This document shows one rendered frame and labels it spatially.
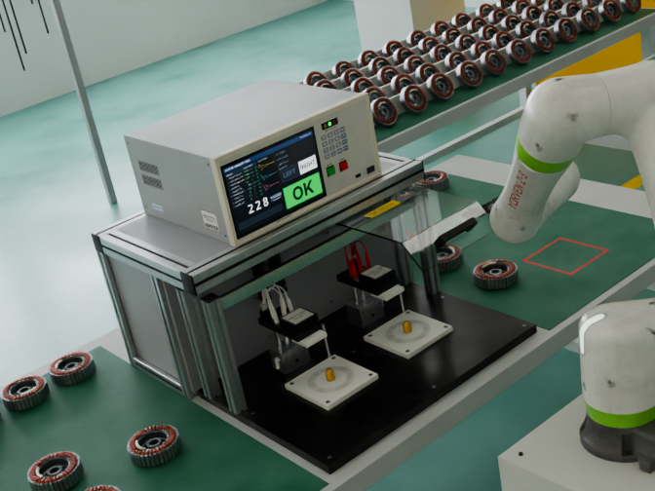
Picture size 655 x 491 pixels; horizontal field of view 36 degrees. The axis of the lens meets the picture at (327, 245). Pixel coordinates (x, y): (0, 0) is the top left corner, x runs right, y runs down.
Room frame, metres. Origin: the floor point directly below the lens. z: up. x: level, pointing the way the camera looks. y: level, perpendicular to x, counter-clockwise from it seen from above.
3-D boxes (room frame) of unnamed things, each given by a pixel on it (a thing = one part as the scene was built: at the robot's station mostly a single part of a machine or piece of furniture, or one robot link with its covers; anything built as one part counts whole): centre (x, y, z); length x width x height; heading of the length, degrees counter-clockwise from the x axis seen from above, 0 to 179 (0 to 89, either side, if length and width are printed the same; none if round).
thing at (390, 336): (2.07, -0.15, 0.78); 0.15 x 0.15 x 0.01; 36
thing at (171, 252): (2.26, 0.14, 1.09); 0.68 x 0.44 x 0.05; 126
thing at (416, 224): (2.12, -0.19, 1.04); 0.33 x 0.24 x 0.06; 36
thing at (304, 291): (2.21, 0.10, 0.92); 0.66 x 0.01 x 0.30; 126
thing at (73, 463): (1.80, 0.66, 0.77); 0.11 x 0.11 x 0.04
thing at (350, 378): (1.93, 0.05, 0.78); 0.15 x 0.15 x 0.01; 36
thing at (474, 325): (2.02, -0.04, 0.76); 0.64 x 0.47 x 0.02; 126
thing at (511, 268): (2.30, -0.41, 0.77); 0.11 x 0.11 x 0.04
